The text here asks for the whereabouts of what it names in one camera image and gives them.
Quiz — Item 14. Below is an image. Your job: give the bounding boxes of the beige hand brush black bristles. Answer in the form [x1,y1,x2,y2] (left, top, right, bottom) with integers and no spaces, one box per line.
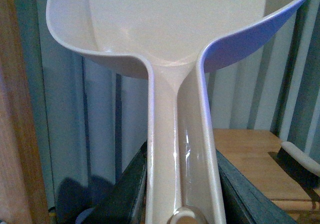
[276,141,320,189]

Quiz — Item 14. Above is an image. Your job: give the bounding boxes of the beige plastic dustpan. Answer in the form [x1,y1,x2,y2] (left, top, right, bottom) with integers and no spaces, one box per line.
[46,0,305,224]

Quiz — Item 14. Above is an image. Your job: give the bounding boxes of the wooden side table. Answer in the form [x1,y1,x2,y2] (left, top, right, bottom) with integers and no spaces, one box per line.
[213,129,320,224]

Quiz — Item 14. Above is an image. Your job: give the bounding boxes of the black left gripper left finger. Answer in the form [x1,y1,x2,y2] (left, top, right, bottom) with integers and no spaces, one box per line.
[84,142,147,224]

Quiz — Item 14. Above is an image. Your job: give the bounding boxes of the teal curtain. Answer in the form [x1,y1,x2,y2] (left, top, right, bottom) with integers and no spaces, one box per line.
[12,0,320,224]

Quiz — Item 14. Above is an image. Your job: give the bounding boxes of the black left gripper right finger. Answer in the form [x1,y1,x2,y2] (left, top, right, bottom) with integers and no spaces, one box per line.
[216,151,296,224]

